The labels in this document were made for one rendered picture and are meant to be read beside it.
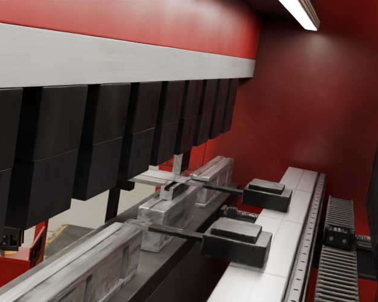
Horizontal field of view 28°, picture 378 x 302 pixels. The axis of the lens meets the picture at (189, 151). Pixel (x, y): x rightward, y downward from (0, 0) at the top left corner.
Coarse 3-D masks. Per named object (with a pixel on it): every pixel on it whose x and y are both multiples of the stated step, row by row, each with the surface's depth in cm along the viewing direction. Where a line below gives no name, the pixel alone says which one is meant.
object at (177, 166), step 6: (180, 156) 183; (186, 156) 188; (174, 162) 184; (180, 162) 183; (186, 162) 189; (174, 168) 184; (180, 168) 183; (186, 168) 191; (180, 174) 189; (174, 180) 184
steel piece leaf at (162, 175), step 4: (148, 172) 192; (152, 172) 193; (156, 172) 193; (160, 172) 194; (148, 176) 187; (152, 176) 187; (156, 176) 187; (160, 176) 188; (164, 176) 189; (168, 176) 190; (172, 176) 191; (172, 180) 185; (176, 180) 187
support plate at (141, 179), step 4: (164, 172) 197; (168, 172) 198; (136, 176) 184; (140, 176) 185; (144, 176) 186; (128, 180) 182; (132, 180) 182; (136, 180) 182; (140, 180) 182; (144, 180) 181; (148, 180) 181; (152, 180) 182; (156, 180) 183; (160, 180) 184; (164, 180) 185; (168, 180) 186; (148, 184) 181; (152, 184) 181; (156, 184) 181; (160, 184) 181
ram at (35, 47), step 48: (0, 0) 69; (48, 0) 79; (96, 0) 94; (144, 0) 115; (192, 0) 147; (240, 0) 206; (0, 48) 71; (48, 48) 82; (96, 48) 97; (144, 48) 120; (192, 48) 156; (240, 48) 223
